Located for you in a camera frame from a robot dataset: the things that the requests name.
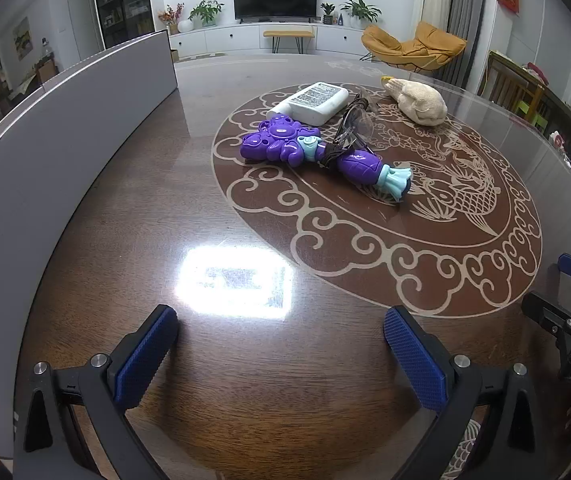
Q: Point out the dark glass display cabinet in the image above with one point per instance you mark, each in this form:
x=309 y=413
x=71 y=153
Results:
x=123 y=5

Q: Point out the cardboard box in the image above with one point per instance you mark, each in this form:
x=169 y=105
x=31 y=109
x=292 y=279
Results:
x=174 y=55

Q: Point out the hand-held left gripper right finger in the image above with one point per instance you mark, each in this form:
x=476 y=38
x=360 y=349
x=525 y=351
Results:
x=415 y=360

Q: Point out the clear glasses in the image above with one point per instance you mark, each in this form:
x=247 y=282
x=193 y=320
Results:
x=360 y=125

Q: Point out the large leafy potted plant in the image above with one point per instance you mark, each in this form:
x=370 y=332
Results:
x=360 y=10

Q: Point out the wooden chair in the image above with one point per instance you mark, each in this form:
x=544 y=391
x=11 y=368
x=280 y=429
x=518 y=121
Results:
x=508 y=87

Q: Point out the small green potted plant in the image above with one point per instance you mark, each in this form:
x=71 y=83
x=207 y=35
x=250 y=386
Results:
x=327 y=11

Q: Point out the cream knit glove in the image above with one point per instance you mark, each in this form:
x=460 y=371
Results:
x=415 y=102

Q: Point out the wooden bench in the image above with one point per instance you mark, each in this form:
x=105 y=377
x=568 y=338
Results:
x=288 y=33

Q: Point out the yellow lounge chair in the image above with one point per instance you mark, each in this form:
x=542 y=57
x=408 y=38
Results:
x=430 y=45

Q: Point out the clear water bottle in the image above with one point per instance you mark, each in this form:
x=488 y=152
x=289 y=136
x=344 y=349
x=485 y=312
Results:
x=46 y=50

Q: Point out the grey curtain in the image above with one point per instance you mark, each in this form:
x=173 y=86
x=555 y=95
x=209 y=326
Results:
x=468 y=20

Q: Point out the brown patterned wooden desktop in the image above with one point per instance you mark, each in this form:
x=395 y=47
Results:
x=290 y=260

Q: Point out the grey partition board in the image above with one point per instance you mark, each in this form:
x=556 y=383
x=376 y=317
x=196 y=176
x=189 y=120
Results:
x=65 y=110

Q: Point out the black television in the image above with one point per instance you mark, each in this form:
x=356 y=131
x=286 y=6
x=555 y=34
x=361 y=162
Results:
x=275 y=0

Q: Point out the purple plastic toy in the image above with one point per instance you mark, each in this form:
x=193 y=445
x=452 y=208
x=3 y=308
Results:
x=275 y=142

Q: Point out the cluttered side table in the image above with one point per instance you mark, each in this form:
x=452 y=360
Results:
x=570 y=135

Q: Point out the red flower arrangement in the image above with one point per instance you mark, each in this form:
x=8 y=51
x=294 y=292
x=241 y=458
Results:
x=170 y=17

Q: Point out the white plastic bottle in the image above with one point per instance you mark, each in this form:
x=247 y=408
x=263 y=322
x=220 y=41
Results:
x=315 y=102

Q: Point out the framed wall painting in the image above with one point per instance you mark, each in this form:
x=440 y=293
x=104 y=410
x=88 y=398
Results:
x=22 y=39

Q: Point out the bushy green potted plant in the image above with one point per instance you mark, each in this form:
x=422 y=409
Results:
x=205 y=12

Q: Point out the white round vase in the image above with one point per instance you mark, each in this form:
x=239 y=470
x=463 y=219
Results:
x=185 y=26

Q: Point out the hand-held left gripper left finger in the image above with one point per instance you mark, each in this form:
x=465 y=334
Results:
x=143 y=360

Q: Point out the white television cabinet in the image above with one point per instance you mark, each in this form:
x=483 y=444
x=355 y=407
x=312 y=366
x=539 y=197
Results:
x=235 y=40

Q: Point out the cream covered standing air conditioner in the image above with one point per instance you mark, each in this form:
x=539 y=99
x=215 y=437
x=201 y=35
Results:
x=433 y=0

